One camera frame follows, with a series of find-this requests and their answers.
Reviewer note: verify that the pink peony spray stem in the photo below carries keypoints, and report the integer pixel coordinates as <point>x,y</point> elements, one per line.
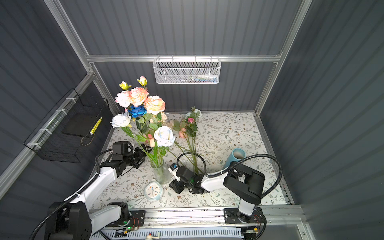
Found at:
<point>124,98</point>

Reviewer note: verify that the black wire basket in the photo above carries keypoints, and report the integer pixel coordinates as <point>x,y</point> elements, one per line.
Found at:
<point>65,137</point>

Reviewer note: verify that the white wire mesh basket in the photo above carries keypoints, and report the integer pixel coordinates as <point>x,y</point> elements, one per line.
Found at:
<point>183,73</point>

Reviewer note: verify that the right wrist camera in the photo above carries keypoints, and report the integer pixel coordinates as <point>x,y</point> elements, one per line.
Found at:
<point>173,168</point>

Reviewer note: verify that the white blue rose stem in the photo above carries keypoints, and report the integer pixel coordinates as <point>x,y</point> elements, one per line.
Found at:
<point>164,139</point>

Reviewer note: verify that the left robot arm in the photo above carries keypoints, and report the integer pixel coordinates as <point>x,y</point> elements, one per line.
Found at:
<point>72,219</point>

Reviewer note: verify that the small round alarm clock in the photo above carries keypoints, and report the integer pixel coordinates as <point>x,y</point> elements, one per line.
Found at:
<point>153,191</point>

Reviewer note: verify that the teal ceramic vase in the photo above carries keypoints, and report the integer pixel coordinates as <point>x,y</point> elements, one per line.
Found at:
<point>235,156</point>

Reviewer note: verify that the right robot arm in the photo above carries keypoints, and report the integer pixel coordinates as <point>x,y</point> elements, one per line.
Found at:
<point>242,180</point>

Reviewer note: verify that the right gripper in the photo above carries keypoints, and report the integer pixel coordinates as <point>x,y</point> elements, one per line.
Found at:
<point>175,186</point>

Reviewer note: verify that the pink tulip stem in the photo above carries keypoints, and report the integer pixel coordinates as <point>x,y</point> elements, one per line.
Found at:
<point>151,142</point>

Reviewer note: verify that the pile of artificial flowers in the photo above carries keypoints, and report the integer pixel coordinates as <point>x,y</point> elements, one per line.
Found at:
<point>186,127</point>

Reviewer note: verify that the yellow marker in basket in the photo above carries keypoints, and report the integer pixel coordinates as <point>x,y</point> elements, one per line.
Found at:
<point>95,127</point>

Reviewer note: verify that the clear ribbed glass vase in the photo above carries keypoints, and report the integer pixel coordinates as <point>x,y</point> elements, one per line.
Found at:
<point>161,172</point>

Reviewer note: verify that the aluminium mounting rail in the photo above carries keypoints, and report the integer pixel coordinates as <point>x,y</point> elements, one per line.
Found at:
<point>216,217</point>

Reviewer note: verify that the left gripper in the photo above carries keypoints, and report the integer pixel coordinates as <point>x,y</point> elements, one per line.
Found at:
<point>141,155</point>

